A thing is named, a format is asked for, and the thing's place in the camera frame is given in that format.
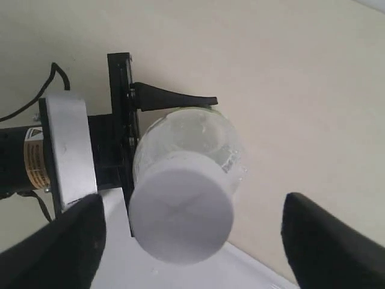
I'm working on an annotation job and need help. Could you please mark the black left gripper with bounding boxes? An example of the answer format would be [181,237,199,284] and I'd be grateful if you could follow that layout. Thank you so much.
[85,52,218,237]

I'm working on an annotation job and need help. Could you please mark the white bottle cap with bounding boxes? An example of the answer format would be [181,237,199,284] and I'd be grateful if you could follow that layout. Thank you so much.
[129,151,234,266]

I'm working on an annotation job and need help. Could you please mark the clear Gatorade plastic bottle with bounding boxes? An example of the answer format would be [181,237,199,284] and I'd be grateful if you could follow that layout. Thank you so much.
[132,107,247,194]

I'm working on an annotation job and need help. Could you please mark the white plastic tray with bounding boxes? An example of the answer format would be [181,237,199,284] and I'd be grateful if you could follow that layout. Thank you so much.
[90,186,313,289]

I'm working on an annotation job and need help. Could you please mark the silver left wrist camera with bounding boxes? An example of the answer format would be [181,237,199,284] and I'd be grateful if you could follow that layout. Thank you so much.
[38,91,97,216]

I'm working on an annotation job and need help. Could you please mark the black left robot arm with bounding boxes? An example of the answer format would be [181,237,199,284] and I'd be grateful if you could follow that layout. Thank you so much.
[1,52,218,216]

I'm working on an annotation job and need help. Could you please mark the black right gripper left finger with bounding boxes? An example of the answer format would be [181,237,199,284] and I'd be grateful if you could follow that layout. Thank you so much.
[1,194,106,288]

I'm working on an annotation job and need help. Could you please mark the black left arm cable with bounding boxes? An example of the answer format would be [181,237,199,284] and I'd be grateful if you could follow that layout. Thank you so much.
[0,62,71,223]

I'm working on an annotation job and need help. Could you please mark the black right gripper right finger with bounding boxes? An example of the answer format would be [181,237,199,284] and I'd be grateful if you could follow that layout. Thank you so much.
[281,193,384,288]

